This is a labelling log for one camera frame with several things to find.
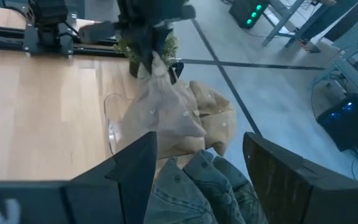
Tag black computer blue lights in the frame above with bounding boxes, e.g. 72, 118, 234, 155
315, 93, 358, 153

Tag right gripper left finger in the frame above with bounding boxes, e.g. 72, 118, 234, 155
61, 131, 158, 224

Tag tan baseball cap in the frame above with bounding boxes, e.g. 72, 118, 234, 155
121, 51, 207, 156
178, 80, 231, 119
157, 105, 238, 159

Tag black box green lights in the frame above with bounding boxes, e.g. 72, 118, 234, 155
228, 0, 272, 30

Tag clear plastic bin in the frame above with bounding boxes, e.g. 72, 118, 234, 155
103, 92, 127, 156

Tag dark grey baseball cap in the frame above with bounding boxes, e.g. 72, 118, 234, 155
144, 157, 220, 224

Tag small green potted plant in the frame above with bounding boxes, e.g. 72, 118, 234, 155
113, 30, 180, 79

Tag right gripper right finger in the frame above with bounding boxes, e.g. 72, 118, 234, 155
242, 132, 358, 224

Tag olive green jacket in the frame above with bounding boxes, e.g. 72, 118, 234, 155
181, 149, 270, 224

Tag person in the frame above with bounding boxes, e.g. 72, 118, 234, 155
296, 0, 358, 54

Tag grey metal table legs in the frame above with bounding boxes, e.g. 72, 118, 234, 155
261, 0, 332, 49

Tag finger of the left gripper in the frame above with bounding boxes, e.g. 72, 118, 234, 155
153, 27, 174, 62
132, 29, 155, 75

